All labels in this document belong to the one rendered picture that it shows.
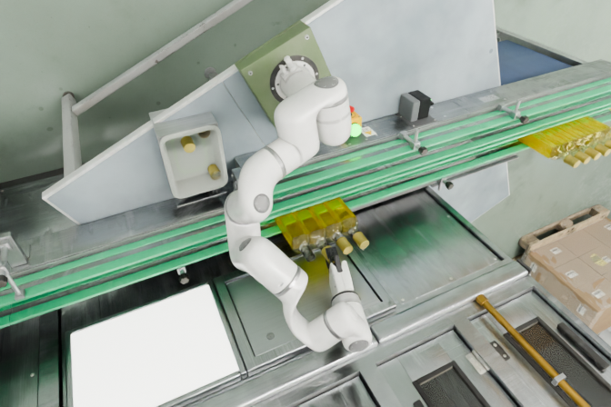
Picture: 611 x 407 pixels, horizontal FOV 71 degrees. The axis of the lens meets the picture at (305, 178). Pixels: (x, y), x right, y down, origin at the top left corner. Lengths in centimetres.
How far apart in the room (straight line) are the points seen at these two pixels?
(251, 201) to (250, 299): 52
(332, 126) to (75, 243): 82
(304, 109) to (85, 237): 79
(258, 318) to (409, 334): 44
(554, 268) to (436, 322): 365
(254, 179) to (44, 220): 116
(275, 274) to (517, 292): 84
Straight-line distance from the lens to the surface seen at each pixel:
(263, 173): 93
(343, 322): 103
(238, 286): 140
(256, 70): 126
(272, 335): 128
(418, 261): 153
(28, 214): 198
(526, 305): 153
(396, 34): 154
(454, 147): 169
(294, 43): 127
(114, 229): 142
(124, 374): 132
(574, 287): 489
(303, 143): 98
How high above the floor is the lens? 191
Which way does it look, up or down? 46 degrees down
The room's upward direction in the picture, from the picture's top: 142 degrees clockwise
